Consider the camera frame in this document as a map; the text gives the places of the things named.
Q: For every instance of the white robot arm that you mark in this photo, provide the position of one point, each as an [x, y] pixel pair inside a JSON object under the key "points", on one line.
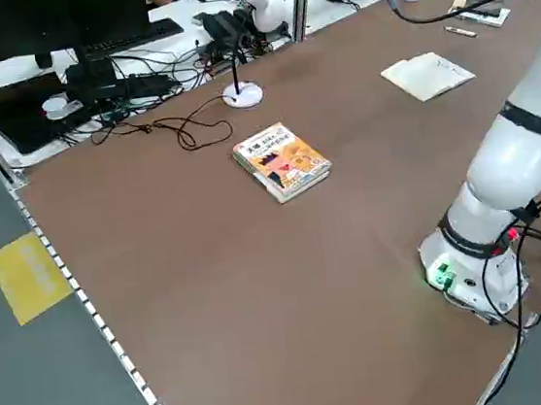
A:
{"points": [[506, 170]]}

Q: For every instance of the orange illustrated cover book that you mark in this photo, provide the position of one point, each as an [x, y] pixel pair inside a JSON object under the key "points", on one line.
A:
{"points": [[285, 157]]}

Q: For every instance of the black keyboard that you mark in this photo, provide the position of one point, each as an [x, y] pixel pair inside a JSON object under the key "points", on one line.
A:
{"points": [[134, 34]]}

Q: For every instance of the black laptop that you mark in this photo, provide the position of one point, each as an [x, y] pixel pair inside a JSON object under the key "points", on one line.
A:
{"points": [[16, 119]]}

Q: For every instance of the black computer monitor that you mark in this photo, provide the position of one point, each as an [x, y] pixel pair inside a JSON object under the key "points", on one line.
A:
{"points": [[34, 19]]}

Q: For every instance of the white round tape roll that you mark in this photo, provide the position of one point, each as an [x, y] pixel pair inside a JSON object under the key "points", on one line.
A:
{"points": [[55, 107]]}

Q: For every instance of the green spine paperback book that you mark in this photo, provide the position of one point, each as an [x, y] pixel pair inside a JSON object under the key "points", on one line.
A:
{"points": [[258, 180]]}

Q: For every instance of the white book with blue print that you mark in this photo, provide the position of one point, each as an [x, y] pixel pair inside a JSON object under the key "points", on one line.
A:
{"points": [[494, 19]]}

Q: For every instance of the white marker pen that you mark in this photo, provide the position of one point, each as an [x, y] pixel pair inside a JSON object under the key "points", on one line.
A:
{"points": [[461, 31]]}

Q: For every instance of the aluminium frame post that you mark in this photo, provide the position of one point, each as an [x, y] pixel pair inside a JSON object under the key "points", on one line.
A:
{"points": [[301, 3]]}

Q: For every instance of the black dock box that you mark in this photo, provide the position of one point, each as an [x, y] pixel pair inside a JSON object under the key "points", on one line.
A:
{"points": [[89, 74]]}

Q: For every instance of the white side desk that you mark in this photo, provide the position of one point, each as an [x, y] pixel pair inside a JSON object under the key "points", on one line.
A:
{"points": [[165, 10]]}

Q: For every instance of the white desk lamp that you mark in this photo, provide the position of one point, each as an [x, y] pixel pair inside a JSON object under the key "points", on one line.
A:
{"points": [[243, 95]]}

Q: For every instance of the black flat hub box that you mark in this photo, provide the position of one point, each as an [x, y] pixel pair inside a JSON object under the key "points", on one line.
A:
{"points": [[140, 85]]}

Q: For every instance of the black electronics box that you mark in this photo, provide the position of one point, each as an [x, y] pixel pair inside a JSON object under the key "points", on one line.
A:
{"points": [[223, 24]]}

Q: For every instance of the cream paper notebook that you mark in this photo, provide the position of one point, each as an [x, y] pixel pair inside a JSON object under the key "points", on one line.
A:
{"points": [[427, 77]]}

